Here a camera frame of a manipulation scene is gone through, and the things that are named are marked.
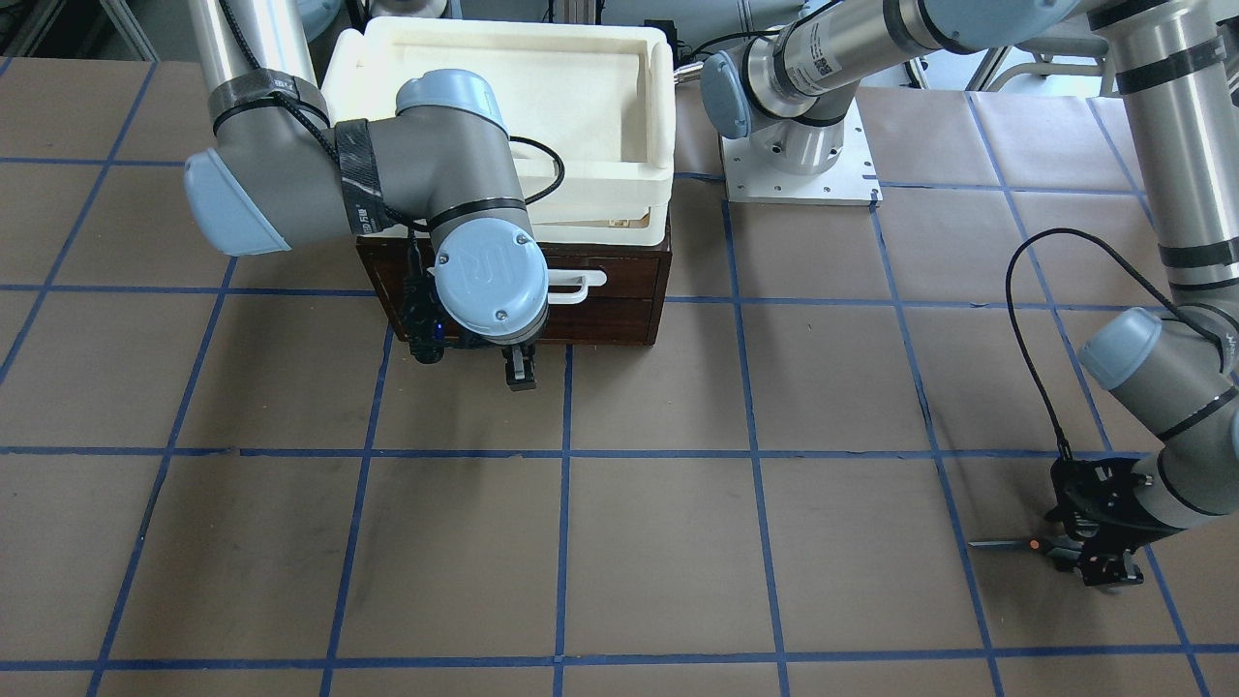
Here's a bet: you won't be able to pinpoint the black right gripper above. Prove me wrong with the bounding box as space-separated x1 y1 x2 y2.
455 334 538 392

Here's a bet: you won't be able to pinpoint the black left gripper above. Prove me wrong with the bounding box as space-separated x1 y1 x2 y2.
1044 456 1177 591

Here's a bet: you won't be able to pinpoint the grey orange scissors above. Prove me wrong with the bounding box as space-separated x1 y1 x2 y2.
968 535 1080 572

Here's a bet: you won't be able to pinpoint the wooden drawer with white handle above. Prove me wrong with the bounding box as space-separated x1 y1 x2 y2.
373 250 663 331

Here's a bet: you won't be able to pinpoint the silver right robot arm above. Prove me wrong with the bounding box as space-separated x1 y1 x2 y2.
183 1 550 391

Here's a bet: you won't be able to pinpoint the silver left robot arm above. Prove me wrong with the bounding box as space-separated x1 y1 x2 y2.
701 1 1237 591

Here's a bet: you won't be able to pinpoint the dark wooden drawer cabinet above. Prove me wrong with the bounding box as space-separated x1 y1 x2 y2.
356 227 673 347

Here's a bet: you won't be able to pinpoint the white plastic tray box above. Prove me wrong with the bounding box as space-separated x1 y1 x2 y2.
321 17 676 248

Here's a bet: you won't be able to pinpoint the grey office chair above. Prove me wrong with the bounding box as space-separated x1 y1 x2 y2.
965 15 1116 97

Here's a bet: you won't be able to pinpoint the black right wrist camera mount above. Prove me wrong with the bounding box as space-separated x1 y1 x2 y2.
400 232 445 365

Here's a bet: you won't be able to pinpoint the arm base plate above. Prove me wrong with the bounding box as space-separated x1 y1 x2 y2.
720 98 883 206

